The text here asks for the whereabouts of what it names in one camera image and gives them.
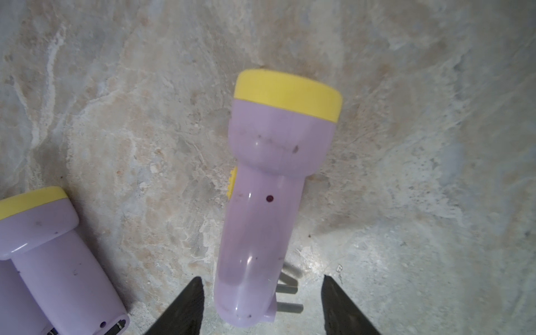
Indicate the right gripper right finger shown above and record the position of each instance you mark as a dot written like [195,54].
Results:
[342,316]

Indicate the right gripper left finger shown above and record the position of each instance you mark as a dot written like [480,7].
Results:
[185,314]

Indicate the purple flashlight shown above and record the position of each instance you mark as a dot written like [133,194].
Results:
[20,314]
[280,130]
[67,282]

